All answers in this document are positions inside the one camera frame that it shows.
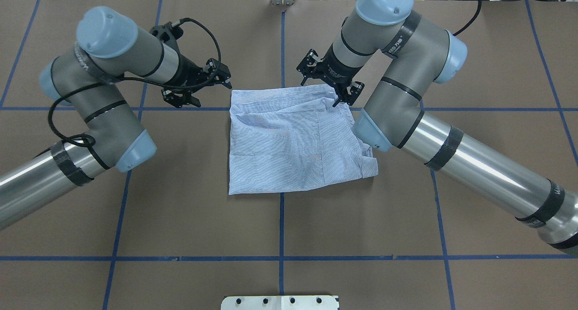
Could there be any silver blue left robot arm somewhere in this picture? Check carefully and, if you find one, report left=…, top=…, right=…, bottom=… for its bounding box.
left=0, top=6, right=233, bottom=229

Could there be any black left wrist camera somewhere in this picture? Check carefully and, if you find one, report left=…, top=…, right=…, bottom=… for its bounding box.
left=149, top=22, right=184, bottom=49

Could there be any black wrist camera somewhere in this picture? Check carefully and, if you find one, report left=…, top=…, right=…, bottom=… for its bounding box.
left=149, top=22, right=184, bottom=49
left=296, top=49, right=324, bottom=86

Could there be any light blue striped shirt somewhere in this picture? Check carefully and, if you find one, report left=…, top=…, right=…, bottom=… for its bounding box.
left=228, top=84, right=378, bottom=195

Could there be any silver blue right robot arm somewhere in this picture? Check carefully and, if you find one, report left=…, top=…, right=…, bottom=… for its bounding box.
left=299, top=0, right=578, bottom=256

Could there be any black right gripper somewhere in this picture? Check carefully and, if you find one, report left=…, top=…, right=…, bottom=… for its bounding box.
left=318, top=46, right=365, bottom=108

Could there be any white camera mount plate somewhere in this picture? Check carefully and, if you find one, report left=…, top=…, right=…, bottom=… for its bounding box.
left=220, top=295, right=340, bottom=310

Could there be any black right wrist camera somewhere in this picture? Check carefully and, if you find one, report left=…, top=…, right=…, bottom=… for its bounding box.
left=296, top=49, right=324, bottom=86

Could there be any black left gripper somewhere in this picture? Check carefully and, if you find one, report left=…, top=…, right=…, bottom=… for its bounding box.
left=162, top=55, right=233, bottom=108

